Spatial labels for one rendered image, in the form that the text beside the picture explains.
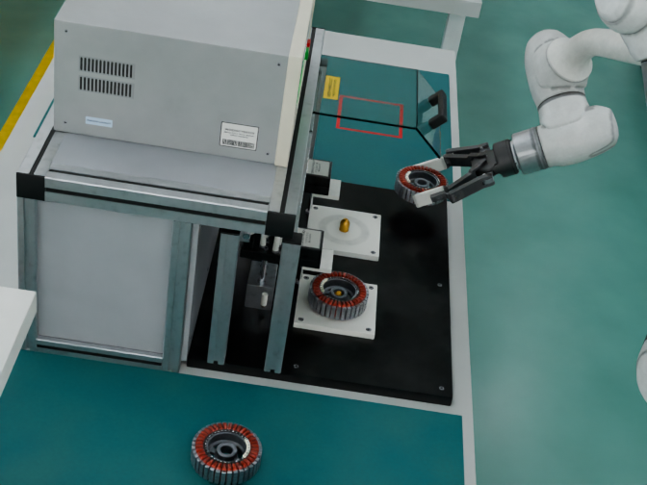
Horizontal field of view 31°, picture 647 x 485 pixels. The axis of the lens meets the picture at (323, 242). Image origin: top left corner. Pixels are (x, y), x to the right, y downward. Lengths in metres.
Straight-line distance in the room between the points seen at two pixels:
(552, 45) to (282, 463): 1.05
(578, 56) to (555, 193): 1.82
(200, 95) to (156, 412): 0.53
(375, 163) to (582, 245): 1.42
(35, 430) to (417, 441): 0.63
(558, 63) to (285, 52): 0.76
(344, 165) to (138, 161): 0.84
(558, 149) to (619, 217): 1.78
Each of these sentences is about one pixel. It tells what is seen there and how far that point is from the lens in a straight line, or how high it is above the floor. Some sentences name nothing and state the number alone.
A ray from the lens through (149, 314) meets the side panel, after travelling 2.02.
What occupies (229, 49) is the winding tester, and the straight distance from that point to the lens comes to 1.87.
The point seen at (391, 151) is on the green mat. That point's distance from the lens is 2.76.
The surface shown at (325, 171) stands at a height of 0.92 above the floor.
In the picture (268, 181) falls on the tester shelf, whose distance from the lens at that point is 1.92.
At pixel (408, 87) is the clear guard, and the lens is 2.37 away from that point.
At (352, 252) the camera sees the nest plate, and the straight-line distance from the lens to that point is 2.35.
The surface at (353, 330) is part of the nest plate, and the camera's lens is 2.16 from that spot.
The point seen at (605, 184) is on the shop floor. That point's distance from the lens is 4.36.
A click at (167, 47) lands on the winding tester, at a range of 1.88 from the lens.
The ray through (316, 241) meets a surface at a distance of 2.13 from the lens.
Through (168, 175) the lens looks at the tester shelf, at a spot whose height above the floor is 1.11.
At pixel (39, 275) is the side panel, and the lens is 2.02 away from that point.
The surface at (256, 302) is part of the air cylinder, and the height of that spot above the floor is 0.78.
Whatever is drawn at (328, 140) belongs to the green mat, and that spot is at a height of 0.75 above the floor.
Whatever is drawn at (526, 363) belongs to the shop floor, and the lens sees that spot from 3.44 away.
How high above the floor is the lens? 2.16
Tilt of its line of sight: 36 degrees down
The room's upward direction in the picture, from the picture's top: 10 degrees clockwise
